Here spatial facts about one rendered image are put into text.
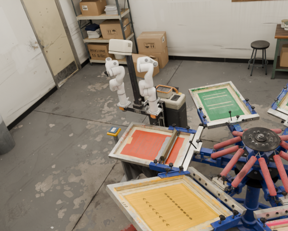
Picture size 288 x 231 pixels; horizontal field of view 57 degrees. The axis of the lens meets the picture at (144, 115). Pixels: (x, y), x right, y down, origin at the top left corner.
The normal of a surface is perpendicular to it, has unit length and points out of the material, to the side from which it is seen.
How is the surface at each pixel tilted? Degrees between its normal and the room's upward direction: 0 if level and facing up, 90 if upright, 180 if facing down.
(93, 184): 0
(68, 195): 0
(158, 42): 88
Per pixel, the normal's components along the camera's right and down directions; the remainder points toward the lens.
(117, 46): -0.54, 0.18
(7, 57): 0.90, 0.13
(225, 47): -0.40, 0.61
